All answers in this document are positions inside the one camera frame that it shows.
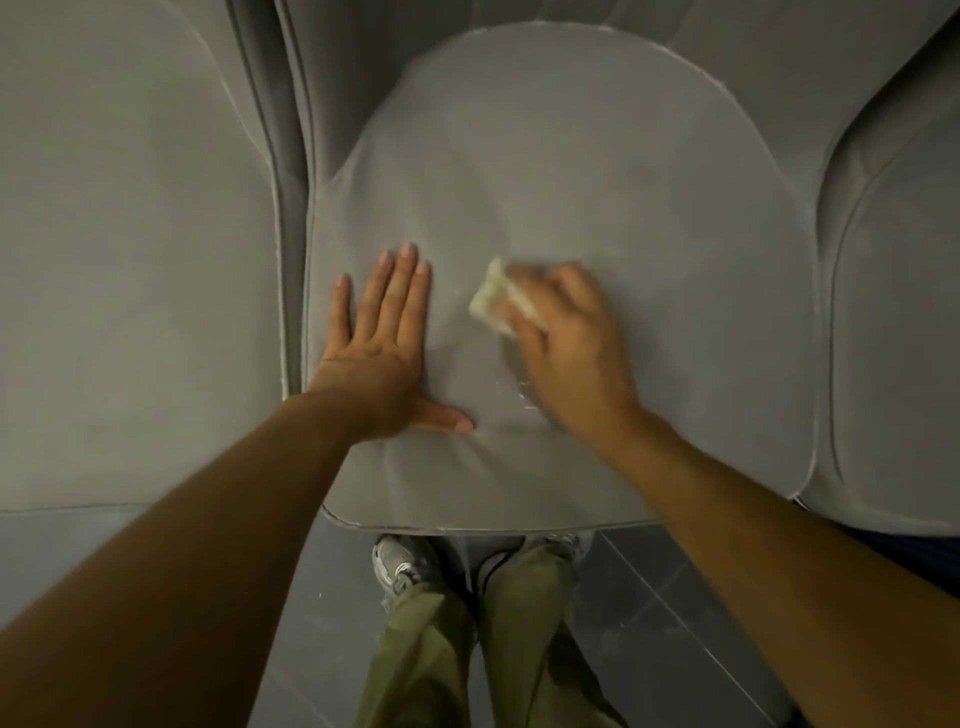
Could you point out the person's right hand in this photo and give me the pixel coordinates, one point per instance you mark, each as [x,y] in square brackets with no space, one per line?
[577,360]

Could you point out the person's left hand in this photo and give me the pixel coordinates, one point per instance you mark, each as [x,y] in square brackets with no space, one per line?
[375,375]

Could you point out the person's right fingers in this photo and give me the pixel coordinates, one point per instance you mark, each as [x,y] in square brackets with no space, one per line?
[551,296]

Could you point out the person's left little finger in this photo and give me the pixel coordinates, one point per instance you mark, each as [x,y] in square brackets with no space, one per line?
[343,311]

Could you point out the person's left middle finger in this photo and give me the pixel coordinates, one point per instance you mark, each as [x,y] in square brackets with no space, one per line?
[397,292]

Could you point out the person's left thumb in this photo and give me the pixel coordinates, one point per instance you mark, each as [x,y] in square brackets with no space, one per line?
[444,418]

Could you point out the pale yellow sponge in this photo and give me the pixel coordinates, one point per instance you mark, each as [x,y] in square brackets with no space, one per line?
[491,301]

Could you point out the rounded grey seat cushion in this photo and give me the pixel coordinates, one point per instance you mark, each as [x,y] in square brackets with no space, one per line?
[600,187]

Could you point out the person's left forearm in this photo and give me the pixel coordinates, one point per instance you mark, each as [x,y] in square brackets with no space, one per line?
[180,570]

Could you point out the person's right forearm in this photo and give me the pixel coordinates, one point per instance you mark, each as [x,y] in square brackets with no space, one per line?
[787,585]

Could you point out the person's left grey sneaker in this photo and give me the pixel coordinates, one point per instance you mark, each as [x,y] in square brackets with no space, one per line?
[401,562]

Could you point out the person's grey sneaker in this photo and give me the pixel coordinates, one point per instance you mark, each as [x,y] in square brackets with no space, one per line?
[401,562]
[574,544]

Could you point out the person's right grey sneaker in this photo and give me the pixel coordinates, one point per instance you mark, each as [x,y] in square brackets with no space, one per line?
[574,544]

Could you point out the olive green trousers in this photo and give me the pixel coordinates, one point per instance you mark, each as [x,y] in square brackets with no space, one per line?
[517,645]

